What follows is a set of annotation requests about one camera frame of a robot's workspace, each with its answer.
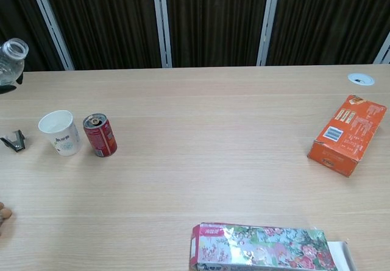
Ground grey partition frame post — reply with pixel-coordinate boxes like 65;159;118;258
27;0;76;71
257;0;282;67
373;32;390;65
151;0;173;69

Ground transparent plastic bottle green label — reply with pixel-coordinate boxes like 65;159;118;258
0;38;30;86

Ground floral print tissue box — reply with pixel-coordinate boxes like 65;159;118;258
189;221;338;271

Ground brown round object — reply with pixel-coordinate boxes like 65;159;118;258
0;201;13;223

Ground white paper cup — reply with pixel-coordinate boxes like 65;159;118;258
38;110;82;157

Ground black staple remover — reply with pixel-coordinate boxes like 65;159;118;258
0;129;26;153

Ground red soda can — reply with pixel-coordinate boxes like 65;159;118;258
82;113;118;158

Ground orange cardboard box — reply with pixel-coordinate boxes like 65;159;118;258
307;94;388;178

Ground white round cable grommet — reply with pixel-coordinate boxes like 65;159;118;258
347;72;375;86

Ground white paper sheet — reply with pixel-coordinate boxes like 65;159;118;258
327;239;356;271

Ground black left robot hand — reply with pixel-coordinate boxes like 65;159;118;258
0;72;25;96

